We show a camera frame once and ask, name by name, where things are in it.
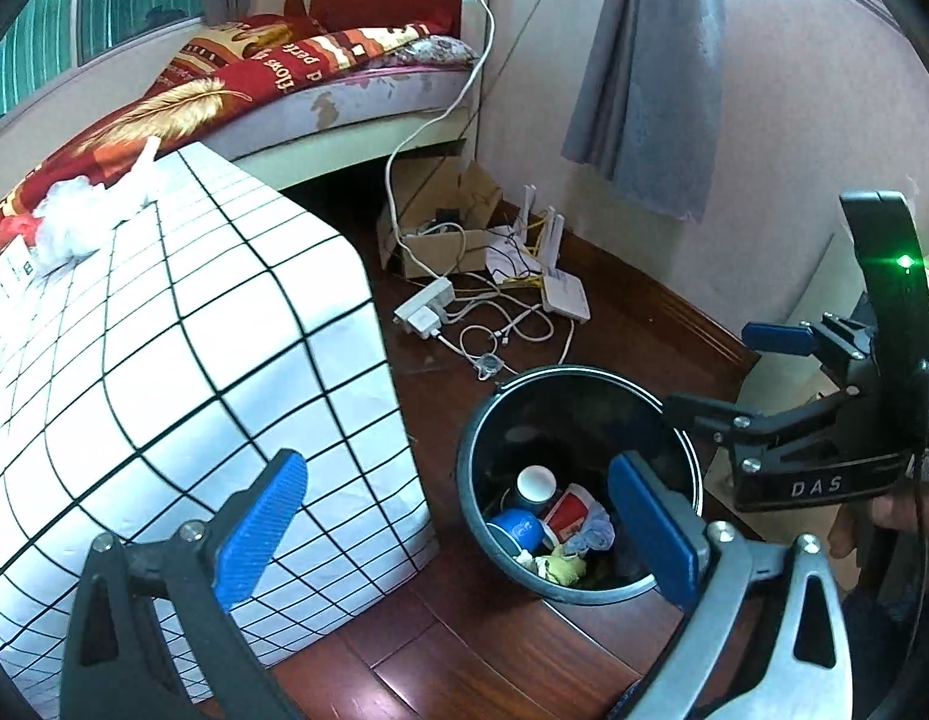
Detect yellow fruit peel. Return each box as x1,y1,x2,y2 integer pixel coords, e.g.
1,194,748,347
535,549,589,586

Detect white tissue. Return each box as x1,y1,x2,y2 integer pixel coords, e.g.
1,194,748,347
123,136,161,207

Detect table with white checked cloth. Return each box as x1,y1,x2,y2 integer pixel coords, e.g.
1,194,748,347
0,141,439,706

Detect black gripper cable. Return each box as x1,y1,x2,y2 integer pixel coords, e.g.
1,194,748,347
910,360,927,720

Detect red paper cup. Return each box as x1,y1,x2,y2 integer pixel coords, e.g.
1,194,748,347
543,485,597,548

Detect red plastic bag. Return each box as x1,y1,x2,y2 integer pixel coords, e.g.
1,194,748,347
0,214,41,248

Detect red yellow printed blanket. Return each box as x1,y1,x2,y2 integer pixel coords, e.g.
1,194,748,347
0,15,466,241

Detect white power strip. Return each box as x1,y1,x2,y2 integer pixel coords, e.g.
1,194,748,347
393,277,457,337

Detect translucent wrapper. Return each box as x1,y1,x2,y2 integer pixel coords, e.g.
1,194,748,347
562,502,614,556

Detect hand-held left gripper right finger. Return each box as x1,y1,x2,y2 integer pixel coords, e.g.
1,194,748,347
607,451,856,720

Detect white papers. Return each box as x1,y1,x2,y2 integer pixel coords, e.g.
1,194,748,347
486,225,544,286

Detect white router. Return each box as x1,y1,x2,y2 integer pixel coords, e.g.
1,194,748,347
517,184,589,323

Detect bed with red headboard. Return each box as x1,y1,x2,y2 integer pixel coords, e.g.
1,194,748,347
0,0,496,241

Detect green white carton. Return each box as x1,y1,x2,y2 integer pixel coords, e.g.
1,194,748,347
0,238,40,305

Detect person's dark clothing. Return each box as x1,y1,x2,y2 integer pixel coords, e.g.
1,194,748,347
840,562,929,720

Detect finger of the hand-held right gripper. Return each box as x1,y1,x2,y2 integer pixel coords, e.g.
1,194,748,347
663,390,811,460
742,313,874,362

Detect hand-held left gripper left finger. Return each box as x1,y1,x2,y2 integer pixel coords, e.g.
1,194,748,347
59,448,310,720

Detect tall blue white cup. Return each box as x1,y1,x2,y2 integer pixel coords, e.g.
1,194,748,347
486,508,544,554

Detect tangled white cables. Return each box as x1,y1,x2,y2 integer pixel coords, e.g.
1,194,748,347
434,292,578,376

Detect person's right hand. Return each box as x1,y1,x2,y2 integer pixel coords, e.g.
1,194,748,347
826,450,929,586

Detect grey floral pillow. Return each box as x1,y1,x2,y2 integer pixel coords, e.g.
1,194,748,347
393,34,481,68

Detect white charging cable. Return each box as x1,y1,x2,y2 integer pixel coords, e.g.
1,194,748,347
385,0,499,278

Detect black trash bin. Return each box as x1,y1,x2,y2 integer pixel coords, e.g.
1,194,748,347
455,365,706,608

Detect clear plastic bag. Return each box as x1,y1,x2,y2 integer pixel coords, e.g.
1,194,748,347
33,175,136,271

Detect thin black cable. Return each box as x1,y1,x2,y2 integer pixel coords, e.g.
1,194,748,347
502,0,578,91

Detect cardboard box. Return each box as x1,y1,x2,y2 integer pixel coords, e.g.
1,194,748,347
378,157,503,278

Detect green tinted window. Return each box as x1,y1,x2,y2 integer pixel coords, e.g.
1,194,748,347
0,0,211,128

